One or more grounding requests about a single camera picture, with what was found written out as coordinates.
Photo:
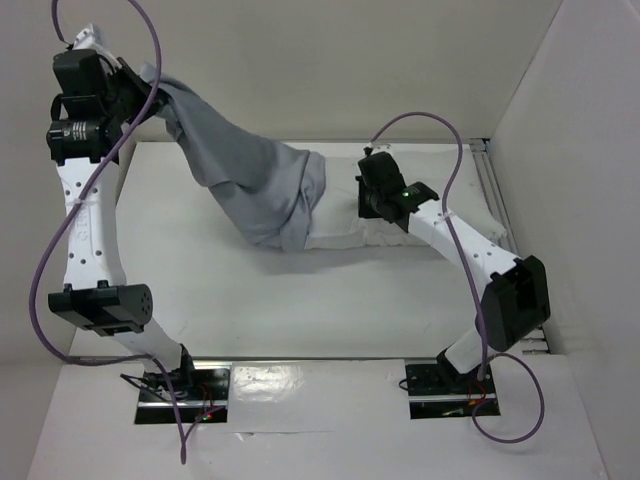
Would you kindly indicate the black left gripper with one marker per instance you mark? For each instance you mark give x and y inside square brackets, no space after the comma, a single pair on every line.
[123,73]

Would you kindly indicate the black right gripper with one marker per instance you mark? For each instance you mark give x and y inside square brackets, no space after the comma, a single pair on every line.
[368,195]

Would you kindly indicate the grey pillowcase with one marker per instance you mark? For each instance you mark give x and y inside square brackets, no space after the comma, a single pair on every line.
[267,188]

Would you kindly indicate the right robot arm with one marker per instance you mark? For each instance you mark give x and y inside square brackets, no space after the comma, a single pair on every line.
[513,292]

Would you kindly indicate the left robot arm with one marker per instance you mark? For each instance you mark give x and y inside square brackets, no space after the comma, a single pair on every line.
[98,97]

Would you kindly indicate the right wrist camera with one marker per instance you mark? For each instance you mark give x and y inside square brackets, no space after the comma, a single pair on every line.
[374,148]

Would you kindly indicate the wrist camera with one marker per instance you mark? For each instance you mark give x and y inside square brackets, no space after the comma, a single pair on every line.
[374,148]
[91,37]

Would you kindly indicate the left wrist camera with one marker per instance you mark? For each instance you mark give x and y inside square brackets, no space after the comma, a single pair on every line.
[91,37]

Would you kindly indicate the aluminium frame rail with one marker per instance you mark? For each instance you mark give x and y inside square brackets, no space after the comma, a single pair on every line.
[491,190]

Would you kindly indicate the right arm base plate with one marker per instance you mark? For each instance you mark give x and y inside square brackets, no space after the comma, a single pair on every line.
[431,397]

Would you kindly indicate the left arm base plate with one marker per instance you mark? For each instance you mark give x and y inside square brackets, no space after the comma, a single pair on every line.
[205,400]

